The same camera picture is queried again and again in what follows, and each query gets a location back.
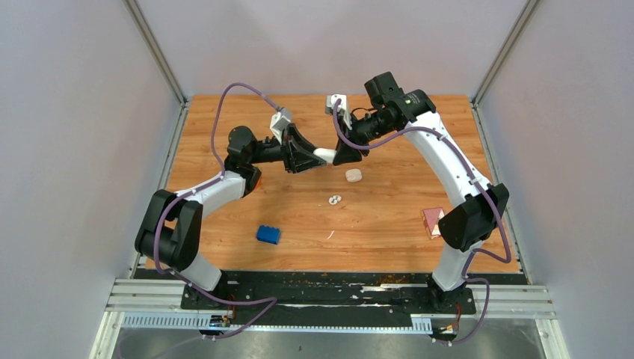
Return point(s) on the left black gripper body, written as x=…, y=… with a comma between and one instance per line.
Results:
x=287, y=149

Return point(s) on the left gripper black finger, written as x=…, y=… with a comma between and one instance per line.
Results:
x=304, y=162
x=298, y=141

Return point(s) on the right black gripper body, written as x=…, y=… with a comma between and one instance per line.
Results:
x=365, y=129

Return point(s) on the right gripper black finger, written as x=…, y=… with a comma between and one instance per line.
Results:
x=341, y=153
x=356, y=152

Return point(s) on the white oval pill case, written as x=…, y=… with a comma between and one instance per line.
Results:
x=325, y=154

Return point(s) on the white earbud charging case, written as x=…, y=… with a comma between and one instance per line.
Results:
x=353, y=175

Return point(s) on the white eartips cluster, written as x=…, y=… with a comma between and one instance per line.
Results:
x=334, y=200

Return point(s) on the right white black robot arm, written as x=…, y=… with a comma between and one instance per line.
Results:
x=474, y=225

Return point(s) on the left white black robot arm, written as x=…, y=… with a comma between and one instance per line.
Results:
x=172, y=225

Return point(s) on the blue toy brick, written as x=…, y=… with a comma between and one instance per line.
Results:
x=267, y=234

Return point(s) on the red card box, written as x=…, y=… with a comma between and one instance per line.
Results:
x=431, y=220

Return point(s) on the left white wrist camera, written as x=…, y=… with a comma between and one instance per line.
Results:
x=279, y=121

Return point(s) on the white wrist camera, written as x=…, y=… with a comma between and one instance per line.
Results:
x=342, y=110
x=279, y=121

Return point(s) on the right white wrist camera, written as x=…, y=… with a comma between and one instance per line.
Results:
x=342, y=110

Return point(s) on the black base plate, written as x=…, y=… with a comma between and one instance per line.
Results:
x=340, y=299

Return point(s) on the aluminium rail frame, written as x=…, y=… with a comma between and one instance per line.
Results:
x=155, y=303

